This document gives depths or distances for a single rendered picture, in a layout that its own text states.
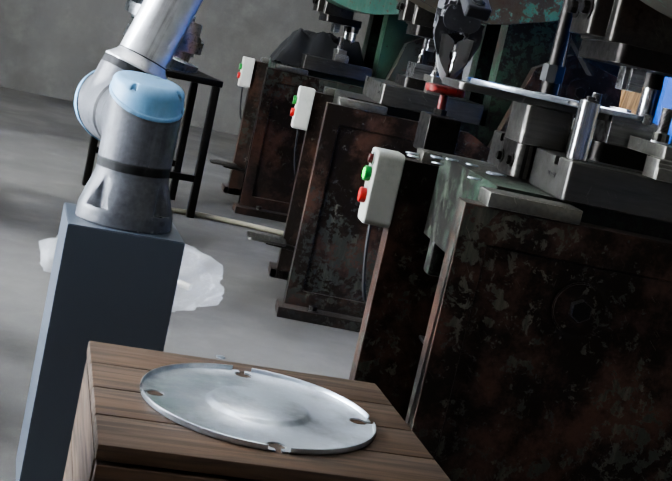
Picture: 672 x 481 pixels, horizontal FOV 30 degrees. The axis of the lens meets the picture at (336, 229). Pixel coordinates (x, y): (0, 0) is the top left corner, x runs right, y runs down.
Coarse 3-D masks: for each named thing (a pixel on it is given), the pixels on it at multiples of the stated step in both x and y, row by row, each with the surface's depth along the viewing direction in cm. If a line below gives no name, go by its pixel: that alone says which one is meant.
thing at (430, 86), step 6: (426, 84) 232; (432, 84) 229; (438, 84) 230; (432, 90) 229; (438, 90) 228; (444, 90) 228; (450, 90) 229; (456, 90) 229; (462, 90) 229; (444, 96) 231; (456, 96) 229; (462, 96) 229; (438, 102) 231; (444, 102) 231; (438, 108) 231; (444, 108) 231
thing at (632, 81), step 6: (624, 66) 200; (624, 72) 200; (630, 72) 199; (636, 72) 199; (642, 72) 199; (618, 78) 202; (624, 78) 200; (630, 78) 199; (636, 78) 199; (642, 78) 199; (618, 84) 201; (624, 84) 200; (630, 84) 199; (636, 84) 199; (642, 84) 199; (630, 90) 199; (636, 90) 199
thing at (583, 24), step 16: (576, 0) 200; (592, 0) 194; (608, 0) 194; (624, 0) 191; (576, 16) 201; (592, 16) 194; (608, 16) 194; (624, 16) 192; (640, 16) 192; (656, 16) 192; (576, 32) 200; (592, 32) 194; (608, 32) 194; (624, 32) 192; (640, 32) 193; (656, 32) 193; (656, 48) 193
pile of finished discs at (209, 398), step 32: (160, 384) 151; (192, 384) 153; (224, 384) 156; (256, 384) 159; (288, 384) 162; (192, 416) 141; (224, 416) 144; (256, 416) 145; (288, 416) 147; (320, 416) 152; (352, 416) 155; (288, 448) 138; (320, 448) 140; (352, 448) 142
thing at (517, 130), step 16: (448, 80) 199; (496, 96) 192; (512, 96) 192; (512, 112) 203; (528, 112) 196; (544, 112) 196; (560, 112) 196; (512, 128) 201; (528, 128) 196; (544, 128) 196; (560, 128) 196; (512, 144) 199; (528, 144) 196; (544, 144) 196; (560, 144) 197; (512, 160) 197; (528, 160) 197; (512, 176) 197
